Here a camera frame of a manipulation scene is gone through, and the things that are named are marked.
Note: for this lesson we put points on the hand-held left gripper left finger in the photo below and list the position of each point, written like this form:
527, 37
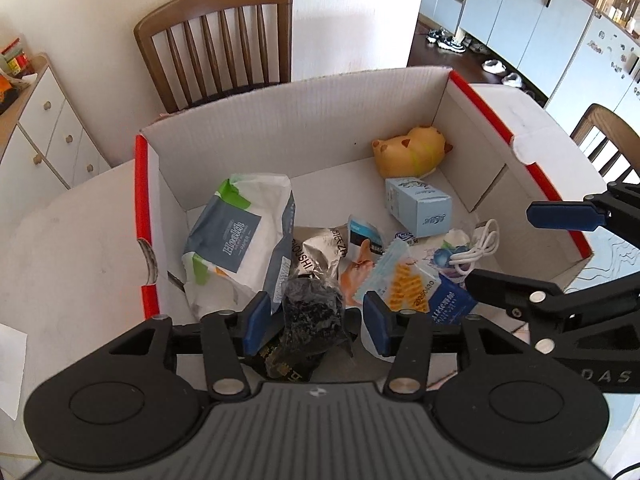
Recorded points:
257, 322

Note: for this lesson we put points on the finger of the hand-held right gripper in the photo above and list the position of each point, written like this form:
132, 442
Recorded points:
500, 287
565, 215

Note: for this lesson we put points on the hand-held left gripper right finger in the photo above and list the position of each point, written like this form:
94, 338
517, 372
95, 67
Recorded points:
377, 327

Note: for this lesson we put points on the clear packet of black granules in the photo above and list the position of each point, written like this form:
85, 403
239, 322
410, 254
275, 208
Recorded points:
312, 315

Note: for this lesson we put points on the blueberry print snack packet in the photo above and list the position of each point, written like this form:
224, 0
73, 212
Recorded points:
450, 255

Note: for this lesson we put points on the blue biscuit packet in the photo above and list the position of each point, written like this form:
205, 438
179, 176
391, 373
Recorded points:
425, 290

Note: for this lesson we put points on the white packet with hand picture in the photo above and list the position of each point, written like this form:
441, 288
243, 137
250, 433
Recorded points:
362, 260

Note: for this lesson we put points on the white wet wipes pack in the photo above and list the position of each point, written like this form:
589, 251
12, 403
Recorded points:
235, 240

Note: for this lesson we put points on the brown foil snack packet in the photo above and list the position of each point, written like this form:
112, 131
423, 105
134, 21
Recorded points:
320, 252

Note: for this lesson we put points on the light blue carton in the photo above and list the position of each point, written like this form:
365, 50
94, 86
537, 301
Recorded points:
420, 205

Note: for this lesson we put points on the yellow plush toy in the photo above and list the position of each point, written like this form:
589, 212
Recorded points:
412, 150

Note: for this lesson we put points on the red cardboard box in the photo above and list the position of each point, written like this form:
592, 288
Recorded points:
320, 125

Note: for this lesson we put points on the patterned marble desktop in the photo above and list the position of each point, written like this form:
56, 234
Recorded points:
65, 240

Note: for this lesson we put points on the wooden chair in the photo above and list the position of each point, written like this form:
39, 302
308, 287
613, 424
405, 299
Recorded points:
605, 135
215, 45

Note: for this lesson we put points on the white slipper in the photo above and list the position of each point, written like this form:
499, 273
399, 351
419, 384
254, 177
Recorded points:
494, 66
513, 80

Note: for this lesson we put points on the black sneaker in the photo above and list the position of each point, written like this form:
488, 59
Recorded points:
452, 45
436, 36

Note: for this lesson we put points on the white paper napkin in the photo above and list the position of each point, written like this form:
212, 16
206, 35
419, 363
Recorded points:
11, 370

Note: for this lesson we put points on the white sideboard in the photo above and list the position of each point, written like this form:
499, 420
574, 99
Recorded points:
50, 130

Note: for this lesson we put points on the red label jar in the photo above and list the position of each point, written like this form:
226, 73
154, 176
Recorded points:
17, 55

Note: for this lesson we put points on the large wall cabinet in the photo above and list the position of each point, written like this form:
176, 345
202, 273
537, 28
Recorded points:
540, 20

